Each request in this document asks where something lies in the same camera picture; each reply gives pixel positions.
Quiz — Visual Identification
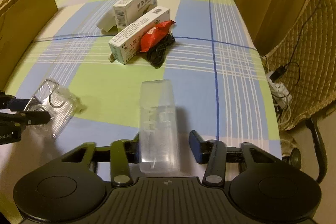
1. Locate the clear plastic rectangular case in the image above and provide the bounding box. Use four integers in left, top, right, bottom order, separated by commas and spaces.
139, 80, 180, 175

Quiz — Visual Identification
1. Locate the clear plastic box with ring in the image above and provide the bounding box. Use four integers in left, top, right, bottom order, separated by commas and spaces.
25, 79, 86, 138

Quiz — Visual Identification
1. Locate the brown cardboard box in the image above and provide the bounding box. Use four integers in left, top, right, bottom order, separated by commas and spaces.
1, 0, 58, 89

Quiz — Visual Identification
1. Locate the white power strip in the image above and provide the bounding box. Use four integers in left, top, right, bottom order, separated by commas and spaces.
266, 71, 292, 109

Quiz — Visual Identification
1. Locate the long white medicine box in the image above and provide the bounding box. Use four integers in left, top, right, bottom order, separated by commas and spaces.
108, 6, 170, 64

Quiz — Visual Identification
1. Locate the checkered tablecloth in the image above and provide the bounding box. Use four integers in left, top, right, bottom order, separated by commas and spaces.
1, 0, 281, 192

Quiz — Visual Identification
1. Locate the red snack packet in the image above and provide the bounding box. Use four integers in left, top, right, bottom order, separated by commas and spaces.
140, 20, 175, 52

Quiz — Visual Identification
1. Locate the upper white medicine box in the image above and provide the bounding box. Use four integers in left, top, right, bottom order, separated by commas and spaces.
113, 0, 157, 31

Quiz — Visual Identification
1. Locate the black coiled cable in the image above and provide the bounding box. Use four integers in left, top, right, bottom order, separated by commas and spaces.
146, 32, 176, 69

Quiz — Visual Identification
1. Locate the black charger cable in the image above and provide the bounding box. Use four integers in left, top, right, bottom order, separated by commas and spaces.
262, 0, 336, 83

